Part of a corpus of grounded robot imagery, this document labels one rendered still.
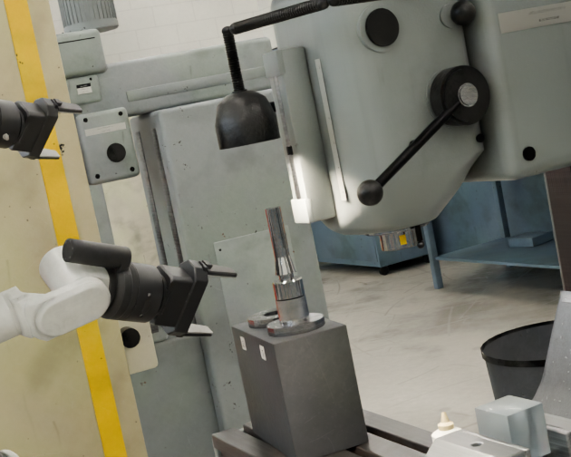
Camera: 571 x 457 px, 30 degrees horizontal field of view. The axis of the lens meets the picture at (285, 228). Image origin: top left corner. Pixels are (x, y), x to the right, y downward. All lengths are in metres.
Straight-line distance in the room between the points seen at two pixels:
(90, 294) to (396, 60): 0.55
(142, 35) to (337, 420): 9.34
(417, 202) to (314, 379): 0.42
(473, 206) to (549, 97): 7.25
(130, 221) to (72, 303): 8.24
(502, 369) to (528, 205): 4.82
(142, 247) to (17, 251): 6.86
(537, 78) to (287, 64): 0.31
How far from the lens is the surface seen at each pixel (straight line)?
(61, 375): 3.02
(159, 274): 1.61
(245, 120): 1.22
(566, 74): 1.39
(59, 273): 1.56
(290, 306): 1.64
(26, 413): 3.01
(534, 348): 3.66
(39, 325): 1.52
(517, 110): 1.34
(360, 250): 8.90
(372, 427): 1.75
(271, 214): 1.63
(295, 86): 1.30
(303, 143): 1.30
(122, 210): 9.73
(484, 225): 8.55
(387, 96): 1.27
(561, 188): 1.69
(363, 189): 1.20
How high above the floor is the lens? 1.48
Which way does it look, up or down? 6 degrees down
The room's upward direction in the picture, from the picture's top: 11 degrees counter-clockwise
